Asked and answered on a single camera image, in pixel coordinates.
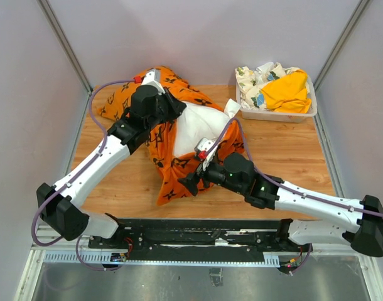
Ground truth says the white plastic basket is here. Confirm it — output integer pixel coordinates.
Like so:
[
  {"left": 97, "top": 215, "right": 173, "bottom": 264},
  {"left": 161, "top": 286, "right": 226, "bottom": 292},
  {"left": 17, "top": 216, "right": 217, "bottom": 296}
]
[{"left": 236, "top": 74, "right": 318, "bottom": 123}]

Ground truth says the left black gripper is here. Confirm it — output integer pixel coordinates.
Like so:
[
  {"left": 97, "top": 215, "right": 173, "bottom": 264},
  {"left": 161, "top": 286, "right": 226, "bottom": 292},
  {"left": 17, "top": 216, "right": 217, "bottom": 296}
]
[{"left": 146, "top": 86, "right": 187, "bottom": 130}]

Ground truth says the white printed cloth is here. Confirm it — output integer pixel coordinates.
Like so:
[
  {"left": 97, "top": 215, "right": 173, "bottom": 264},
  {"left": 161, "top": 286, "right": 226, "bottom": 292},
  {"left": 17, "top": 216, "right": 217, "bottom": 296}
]
[{"left": 235, "top": 62, "right": 299, "bottom": 111}]

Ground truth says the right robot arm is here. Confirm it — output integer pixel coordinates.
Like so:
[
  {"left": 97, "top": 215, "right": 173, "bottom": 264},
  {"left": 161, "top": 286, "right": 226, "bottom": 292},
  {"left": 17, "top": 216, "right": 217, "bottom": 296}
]
[{"left": 179, "top": 152, "right": 383, "bottom": 258}]

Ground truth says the yellow cloth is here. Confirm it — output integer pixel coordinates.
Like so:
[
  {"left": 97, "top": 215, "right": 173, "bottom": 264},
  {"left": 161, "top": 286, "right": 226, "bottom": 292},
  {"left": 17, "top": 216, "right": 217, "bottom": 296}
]
[{"left": 261, "top": 69, "right": 311, "bottom": 114}]

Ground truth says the white pillow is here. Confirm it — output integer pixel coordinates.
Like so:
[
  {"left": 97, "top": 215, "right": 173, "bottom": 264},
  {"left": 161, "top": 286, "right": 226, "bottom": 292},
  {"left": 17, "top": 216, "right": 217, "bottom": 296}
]
[{"left": 173, "top": 98, "right": 241, "bottom": 157}]

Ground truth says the right aluminium frame post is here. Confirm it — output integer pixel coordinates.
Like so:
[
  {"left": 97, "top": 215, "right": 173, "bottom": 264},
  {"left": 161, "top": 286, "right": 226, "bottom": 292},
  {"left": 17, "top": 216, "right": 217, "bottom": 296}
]
[{"left": 313, "top": 0, "right": 373, "bottom": 91}]

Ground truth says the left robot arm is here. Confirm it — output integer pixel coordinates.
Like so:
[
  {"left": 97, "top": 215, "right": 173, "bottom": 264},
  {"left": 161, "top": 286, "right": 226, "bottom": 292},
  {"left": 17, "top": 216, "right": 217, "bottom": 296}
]
[{"left": 36, "top": 85, "right": 186, "bottom": 248}]

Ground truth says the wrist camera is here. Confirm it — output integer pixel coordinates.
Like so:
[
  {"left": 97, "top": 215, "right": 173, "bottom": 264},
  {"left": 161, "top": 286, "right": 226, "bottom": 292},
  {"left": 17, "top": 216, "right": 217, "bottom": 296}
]
[
  {"left": 195, "top": 137, "right": 218, "bottom": 171},
  {"left": 133, "top": 68, "right": 165, "bottom": 95}
]

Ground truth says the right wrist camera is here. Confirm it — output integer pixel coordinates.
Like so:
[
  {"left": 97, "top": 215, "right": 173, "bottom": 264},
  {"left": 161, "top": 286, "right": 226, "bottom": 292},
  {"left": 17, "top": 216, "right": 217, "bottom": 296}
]
[{"left": 195, "top": 137, "right": 218, "bottom": 171}]

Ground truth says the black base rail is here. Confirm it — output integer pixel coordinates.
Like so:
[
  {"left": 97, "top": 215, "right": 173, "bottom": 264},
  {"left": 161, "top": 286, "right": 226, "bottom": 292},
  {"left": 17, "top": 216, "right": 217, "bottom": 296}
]
[{"left": 88, "top": 219, "right": 309, "bottom": 263}]

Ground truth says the orange patterned pillowcase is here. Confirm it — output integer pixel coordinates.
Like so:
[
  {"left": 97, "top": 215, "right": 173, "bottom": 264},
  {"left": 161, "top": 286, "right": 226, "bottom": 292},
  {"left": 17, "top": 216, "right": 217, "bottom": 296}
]
[{"left": 99, "top": 65, "right": 246, "bottom": 207}]

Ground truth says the aluminium frame post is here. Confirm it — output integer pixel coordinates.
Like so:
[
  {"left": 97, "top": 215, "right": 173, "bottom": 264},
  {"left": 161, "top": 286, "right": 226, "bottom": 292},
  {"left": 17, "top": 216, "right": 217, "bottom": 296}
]
[
  {"left": 313, "top": 0, "right": 373, "bottom": 91},
  {"left": 36, "top": 0, "right": 93, "bottom": 93}
]

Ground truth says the white slotted cable duct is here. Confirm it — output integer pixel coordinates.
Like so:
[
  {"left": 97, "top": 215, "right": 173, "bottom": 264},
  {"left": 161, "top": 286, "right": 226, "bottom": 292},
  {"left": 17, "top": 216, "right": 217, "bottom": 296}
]
[{"left": 43, "top": 250, "right": 281, "bottom": 268}]

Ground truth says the left aluminium frame post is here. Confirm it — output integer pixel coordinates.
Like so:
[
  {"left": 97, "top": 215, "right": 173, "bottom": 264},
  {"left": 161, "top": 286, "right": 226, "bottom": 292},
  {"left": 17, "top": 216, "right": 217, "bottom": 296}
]
[{"left": 36, "top": 0, "right": 93, "bottom": 93}]

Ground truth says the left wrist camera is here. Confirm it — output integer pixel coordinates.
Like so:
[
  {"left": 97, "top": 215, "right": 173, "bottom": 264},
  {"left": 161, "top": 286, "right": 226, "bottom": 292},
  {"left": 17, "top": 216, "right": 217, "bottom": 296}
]
[{"left": 133, "top": 68, "right": 165, "bottom": 95}]

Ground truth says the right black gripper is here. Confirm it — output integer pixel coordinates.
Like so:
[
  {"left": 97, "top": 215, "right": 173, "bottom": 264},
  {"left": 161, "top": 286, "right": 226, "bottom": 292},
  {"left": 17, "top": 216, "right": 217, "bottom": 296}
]
[{"left": 178, "top": 153, "right": 245, "bottom": 194}]

